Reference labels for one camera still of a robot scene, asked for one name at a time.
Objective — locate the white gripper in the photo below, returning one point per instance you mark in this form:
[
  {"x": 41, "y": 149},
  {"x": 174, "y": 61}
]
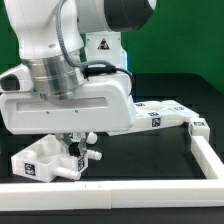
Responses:
[{"x": 102, "y": 104}]

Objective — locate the rear long white bar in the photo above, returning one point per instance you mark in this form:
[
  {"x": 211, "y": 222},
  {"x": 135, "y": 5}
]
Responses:
[{"x": 161, "y": 108}]

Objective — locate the white chair seat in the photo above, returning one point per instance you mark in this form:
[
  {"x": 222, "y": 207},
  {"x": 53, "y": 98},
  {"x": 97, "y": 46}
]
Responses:
[{"x": 46, "y": 159}]

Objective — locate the white obstacle fence wall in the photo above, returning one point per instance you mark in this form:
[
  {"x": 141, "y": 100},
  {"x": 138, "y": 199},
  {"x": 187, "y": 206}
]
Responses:
[{"x": 206, "y": 192}]

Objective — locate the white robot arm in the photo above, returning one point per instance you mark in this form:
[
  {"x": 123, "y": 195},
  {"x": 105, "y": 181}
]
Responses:
[{"x": 53, "y": 91}]

